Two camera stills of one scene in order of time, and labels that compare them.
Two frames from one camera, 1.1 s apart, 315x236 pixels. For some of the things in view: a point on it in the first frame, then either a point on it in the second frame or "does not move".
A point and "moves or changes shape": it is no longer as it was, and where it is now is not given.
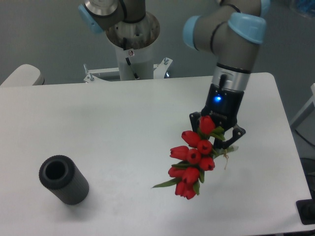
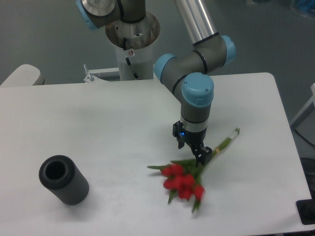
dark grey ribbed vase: x=60 y=174 does not move
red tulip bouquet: x=199 y=154 moves or changes shape
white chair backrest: x=26 y=74 does not move
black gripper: x=223 y=105 → x=195 y=139
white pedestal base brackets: x=159 y=69 does not move
